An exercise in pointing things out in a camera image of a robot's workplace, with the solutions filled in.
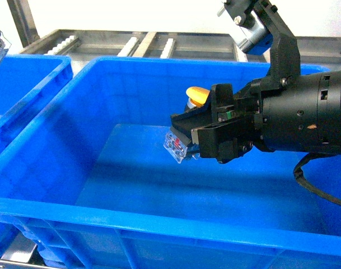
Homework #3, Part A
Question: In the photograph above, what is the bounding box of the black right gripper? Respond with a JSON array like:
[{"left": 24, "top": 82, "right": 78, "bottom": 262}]
[{"left": 170, "top": 77, "right": 319, "bottom": 165}]

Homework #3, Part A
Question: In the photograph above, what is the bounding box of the metal roller shelf rack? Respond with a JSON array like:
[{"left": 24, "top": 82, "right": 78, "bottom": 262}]
[{"left": 0, "top": 0, "right": 341, "bottom": 269}]

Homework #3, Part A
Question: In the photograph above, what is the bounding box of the yellow mushroom push button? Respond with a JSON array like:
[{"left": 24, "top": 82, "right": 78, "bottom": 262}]
[{"left": 164, "top": 86, "right": 210, "bottom": 164}]

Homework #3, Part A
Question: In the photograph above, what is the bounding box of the blue crate upper middle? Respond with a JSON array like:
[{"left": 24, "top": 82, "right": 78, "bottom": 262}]
[{"left": 0, "top": 57, "right": 341, "bottom": 268}]

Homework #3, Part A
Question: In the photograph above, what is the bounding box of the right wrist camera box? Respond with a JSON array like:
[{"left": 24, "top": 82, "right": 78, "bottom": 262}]
[{"left": 217, "top": 1, "right": 272, "bottom": 55}]

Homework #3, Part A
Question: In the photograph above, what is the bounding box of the blue crate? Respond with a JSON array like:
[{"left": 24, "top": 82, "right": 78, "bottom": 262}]
[
  {"left": 0, "top": 57, "right": 341, "bottom": 268},
  {"left": 0, "top": 54, "right": 74, "bottom": 258}
]

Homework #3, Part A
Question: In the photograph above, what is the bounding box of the blue crate upper left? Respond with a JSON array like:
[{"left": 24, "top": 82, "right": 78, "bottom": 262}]
[{"left": 0, "top": 54, "right": 74, "bottom": 258}]

